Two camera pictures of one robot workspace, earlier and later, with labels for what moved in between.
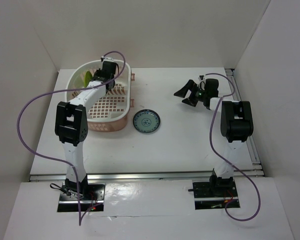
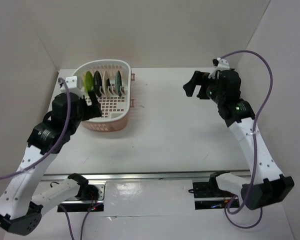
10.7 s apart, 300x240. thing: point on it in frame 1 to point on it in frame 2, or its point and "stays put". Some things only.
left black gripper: (97, 72) to (93, 110)
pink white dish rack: (109, 112) stays put
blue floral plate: (146, 121) to (118, 83)
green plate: (88, 77) stays put
